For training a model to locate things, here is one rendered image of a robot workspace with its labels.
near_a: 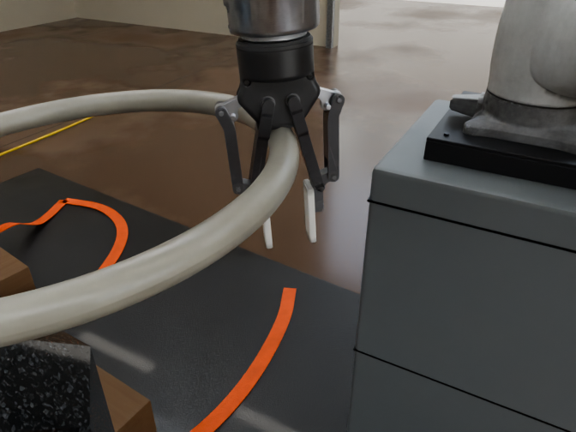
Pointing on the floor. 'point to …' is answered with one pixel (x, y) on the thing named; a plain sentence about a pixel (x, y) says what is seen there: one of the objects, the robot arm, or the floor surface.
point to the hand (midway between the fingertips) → (288, 216)
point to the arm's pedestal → (464, 299)
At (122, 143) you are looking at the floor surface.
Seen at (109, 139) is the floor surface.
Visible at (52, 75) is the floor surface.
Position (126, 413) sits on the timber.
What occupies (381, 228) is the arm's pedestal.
